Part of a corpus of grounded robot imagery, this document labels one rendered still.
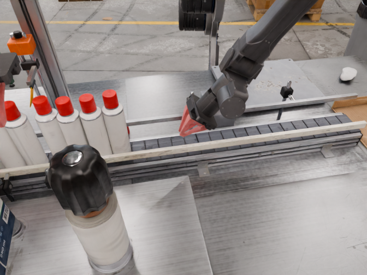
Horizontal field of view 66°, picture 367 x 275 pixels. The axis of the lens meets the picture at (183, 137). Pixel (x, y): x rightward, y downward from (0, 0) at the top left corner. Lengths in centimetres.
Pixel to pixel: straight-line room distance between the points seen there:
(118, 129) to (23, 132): 22
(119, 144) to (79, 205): 35
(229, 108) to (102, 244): 37
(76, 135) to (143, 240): 29
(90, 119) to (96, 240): 29
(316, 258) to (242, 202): 21
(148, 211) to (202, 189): 17
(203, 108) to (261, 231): 33
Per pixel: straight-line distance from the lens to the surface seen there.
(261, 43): 63
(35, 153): 80
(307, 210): 81
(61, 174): 41
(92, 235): 51
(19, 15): 76
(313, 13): 415
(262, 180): 83
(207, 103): 71
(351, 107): 119
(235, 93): 62
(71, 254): 69
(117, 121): 71
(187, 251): 65
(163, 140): 84
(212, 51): 161
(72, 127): 72
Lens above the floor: 147
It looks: 44 degrees down
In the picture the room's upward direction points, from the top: straight up
